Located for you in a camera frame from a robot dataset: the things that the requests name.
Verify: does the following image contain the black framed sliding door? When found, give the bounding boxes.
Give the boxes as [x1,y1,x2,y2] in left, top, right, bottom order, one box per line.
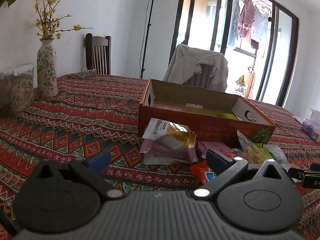
[171,0,299,107]

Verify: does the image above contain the orange cardboard box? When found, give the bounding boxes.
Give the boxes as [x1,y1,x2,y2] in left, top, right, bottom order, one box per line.
[138,79,276,147]

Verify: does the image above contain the clear jar of seeds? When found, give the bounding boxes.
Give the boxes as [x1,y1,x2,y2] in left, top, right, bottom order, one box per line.
[1,63,35,116]

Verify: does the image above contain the red cartoon snack bag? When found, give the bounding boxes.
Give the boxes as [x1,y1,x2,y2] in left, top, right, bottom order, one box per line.
[190,160,216,184]

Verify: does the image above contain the floral ceramic vase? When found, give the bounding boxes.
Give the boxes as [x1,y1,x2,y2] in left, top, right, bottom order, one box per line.
[37,39,58,99]

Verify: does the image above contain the patterned red tablecloth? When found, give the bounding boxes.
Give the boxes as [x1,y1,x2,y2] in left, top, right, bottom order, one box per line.
[0,73,320,240]

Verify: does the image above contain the pink snack packet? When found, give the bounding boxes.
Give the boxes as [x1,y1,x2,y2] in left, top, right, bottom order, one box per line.
[154,104,182,112]

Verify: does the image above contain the green white snack packet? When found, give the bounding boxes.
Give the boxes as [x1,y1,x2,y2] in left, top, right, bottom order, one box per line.
[217,113,237,120]

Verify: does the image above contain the purple tissue pack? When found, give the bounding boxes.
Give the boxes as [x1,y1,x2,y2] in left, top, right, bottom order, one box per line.
[301,109,320,142]

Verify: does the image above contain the dark wooden chair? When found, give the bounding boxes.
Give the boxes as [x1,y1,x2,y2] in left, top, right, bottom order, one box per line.
[85,33,112,75]

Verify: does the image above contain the studio light on stand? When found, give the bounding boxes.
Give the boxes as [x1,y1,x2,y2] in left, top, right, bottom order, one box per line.
[139,0,155,79]

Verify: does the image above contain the yellow flower branches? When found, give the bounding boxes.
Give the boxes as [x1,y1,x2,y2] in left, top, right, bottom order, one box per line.
[34,0,92,41]

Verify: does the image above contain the hanging pink shirt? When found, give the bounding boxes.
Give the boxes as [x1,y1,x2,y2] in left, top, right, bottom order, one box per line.
[238,0,255,43]

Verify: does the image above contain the white orange cracker packet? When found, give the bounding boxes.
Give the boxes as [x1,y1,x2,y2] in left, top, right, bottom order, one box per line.
[142,118,196,150]

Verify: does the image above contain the hanging grey blue shirt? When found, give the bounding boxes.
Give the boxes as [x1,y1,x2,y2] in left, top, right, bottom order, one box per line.
[251,6,269,42]

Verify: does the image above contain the hanging blue garment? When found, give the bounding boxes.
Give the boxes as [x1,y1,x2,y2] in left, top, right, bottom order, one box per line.
[227,0,240,47]

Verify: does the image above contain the purple snack packet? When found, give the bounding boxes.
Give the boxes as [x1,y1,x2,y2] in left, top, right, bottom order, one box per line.
[140,139,198,163]

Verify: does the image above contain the chair with beige jacket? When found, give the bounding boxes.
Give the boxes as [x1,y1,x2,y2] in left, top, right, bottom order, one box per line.
[163,44,228,92]

